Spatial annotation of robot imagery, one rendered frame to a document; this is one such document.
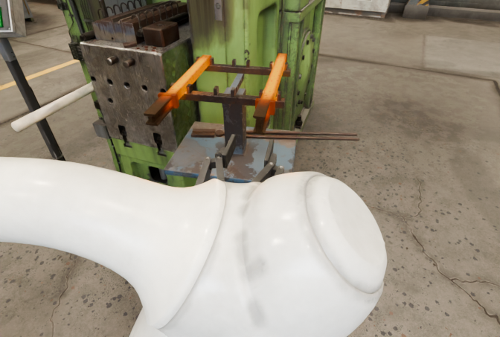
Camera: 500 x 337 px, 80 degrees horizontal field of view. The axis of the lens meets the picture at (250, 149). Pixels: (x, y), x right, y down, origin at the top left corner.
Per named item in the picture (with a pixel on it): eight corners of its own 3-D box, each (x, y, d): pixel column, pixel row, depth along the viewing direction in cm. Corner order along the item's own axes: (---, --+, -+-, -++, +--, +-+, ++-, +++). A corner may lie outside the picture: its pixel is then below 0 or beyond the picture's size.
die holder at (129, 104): (178, 153, 133) (160, 53, 106) (109, 137, 143) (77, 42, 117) (228, 100, 175) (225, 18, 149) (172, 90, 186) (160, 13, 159)
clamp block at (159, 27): (164, 47, 111) (161, 30, 108) (144, 45, 114) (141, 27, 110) (181, 39, 120) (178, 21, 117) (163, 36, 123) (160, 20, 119)
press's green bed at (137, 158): (190, 222, 161) (178, 153, 133) (132, 204, 171) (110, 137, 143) (231, 162, 202) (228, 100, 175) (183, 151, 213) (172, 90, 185)
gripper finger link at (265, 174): (232, 196, 44) (239, 199, 43) (269, 157, 52) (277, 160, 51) (233, 214, 46) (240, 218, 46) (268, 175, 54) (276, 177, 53)
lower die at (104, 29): (137, 44, 115) (132, 21, 110) (96, 39, 120) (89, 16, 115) (191, 20, 147) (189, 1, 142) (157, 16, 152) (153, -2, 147)
